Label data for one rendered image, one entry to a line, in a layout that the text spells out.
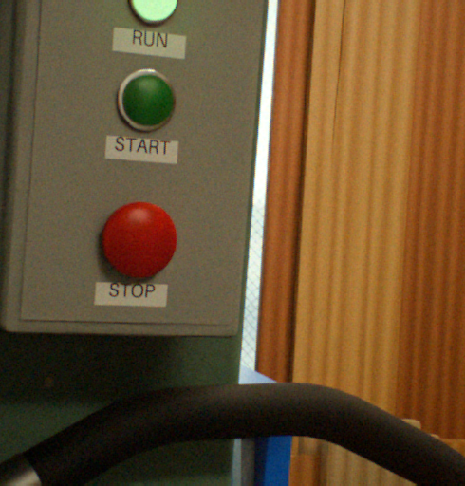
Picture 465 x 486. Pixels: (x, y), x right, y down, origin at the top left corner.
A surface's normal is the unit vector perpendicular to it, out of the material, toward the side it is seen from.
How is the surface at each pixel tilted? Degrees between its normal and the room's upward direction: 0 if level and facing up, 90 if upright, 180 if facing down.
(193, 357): 90
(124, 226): 85
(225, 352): 90
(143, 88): 88
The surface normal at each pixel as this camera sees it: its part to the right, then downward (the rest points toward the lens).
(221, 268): 0.38, 0.07
